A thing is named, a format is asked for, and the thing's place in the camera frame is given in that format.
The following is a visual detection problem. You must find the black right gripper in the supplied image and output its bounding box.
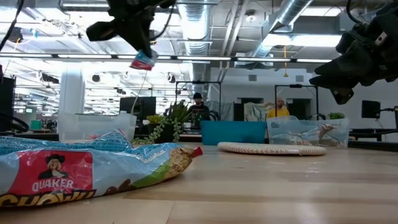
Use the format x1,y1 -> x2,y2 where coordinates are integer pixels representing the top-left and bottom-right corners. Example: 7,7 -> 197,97
308,2 -> 398,105

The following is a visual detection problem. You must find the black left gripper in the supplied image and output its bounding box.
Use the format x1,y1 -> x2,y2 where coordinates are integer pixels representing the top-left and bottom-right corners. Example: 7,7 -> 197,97
106,0 -> 177,58

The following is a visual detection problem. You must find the blue red-ended granola bar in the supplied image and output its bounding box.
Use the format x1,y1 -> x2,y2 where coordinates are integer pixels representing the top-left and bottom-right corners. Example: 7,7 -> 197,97
0,129 -> 135,156
129,49 -> 159,72
0,141 -> 205,208

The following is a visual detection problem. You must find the blue orange-ended granola bar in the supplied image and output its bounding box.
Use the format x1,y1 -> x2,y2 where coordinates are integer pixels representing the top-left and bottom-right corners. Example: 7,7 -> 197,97
306,123 -> 340,147

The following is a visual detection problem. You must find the black monitor on arm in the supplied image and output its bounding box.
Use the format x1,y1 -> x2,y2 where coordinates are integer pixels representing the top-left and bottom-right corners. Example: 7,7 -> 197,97
361,100 -> 398,119

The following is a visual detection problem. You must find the small green plant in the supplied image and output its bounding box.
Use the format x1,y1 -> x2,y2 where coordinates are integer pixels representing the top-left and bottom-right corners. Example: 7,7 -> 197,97
327,111 -> 346,121

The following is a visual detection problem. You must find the clear plastic container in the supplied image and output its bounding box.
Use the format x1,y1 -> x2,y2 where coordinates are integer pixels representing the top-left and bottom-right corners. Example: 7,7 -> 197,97
57,111 -> 138,143
266,115 -> 350,149

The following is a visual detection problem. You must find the black monitor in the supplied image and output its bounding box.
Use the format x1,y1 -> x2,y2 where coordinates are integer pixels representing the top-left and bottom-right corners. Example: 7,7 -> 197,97
119,96 -> 157,126

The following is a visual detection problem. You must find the person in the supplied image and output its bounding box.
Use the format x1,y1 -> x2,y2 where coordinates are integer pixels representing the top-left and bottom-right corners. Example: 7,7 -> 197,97
187,92 -> 211,129
267,97 -> 290,119

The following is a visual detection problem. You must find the potted green succulent plant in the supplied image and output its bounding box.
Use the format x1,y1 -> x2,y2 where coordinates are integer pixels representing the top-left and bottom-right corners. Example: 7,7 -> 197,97
132,100 -> 193,146

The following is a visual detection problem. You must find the blue plastic container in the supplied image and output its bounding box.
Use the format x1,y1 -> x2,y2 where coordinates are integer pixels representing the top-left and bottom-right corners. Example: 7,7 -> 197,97
200,120 -> 267,146

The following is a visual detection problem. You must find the black panel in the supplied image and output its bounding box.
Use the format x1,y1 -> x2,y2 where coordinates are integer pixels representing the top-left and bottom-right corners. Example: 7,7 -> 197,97
0,76 -> 17,133

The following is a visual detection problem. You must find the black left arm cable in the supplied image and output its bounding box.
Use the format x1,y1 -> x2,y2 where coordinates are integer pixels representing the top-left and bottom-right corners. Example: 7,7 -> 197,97
149,4 -> 175,42

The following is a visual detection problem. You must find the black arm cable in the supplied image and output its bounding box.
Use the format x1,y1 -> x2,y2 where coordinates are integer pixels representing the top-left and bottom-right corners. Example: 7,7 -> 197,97
149,4 -> 175,42
346,0 -> 364,25

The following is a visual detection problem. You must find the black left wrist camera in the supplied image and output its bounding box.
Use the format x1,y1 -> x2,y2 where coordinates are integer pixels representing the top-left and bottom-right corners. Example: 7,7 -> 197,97
86,19 -> 125,42

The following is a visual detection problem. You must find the black rig frame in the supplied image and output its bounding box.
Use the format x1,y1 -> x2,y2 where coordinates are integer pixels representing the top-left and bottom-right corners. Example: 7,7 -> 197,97
175,80 -> 223,122
274,83 -> 320,121

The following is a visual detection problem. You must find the silver air duct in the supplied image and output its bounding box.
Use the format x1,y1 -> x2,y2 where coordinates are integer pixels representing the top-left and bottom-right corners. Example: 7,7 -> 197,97
178,0 -> 215,57
248,0 -> 313,58

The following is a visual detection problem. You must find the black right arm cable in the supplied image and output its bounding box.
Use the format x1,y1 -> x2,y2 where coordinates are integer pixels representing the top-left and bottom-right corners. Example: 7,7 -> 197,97
346,0 -> 364,25

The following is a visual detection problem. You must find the black hanging cable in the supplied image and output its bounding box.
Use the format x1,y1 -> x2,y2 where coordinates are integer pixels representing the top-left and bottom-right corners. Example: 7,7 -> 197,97
0,0 -> 25,52

